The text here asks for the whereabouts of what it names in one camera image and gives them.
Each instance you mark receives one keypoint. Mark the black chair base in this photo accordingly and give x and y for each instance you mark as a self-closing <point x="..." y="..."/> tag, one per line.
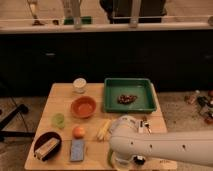
<point x="3" y="134"/>

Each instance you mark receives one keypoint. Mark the orange bowl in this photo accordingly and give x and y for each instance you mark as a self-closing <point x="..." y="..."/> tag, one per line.
<point x="83" y="107"/>

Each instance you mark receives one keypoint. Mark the blue sponge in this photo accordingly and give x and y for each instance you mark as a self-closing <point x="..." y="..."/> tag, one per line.
<point x="77" y="150"/>

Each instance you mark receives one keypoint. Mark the green plastic tray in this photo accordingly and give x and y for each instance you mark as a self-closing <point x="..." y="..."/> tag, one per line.
<point x="140" y="87"/>

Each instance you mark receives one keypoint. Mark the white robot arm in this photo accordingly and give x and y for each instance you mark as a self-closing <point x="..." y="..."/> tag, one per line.
<point x="190" y="147"/>

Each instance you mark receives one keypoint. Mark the white paper cup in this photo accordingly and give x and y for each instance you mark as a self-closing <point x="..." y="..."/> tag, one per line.
<point x="79" y="85"/>

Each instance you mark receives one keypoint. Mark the brown speckled item in tray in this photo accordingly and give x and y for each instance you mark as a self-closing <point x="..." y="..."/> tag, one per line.
<point x="126" y="99"/>

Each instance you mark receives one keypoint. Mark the green pepper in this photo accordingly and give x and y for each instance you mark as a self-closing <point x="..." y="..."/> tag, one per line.
<point x="109" y="158"/>

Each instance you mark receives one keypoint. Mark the orange peach fruit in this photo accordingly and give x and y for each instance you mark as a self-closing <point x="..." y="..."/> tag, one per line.
<point x="78" y="132"/>

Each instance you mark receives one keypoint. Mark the small green translucent cup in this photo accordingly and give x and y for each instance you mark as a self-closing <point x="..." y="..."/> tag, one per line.
<point x="58" y="121"/>

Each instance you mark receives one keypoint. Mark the dark brown bowl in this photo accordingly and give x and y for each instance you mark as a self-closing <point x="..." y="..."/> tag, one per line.
<point x="43" y="139"/>

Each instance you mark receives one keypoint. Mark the metal measuring cup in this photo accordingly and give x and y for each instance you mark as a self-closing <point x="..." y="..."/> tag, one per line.
<point x="146" y="124"/>

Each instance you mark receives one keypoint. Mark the tan block in bowl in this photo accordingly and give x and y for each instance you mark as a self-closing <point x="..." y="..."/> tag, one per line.
<point x="46" y="148"/>

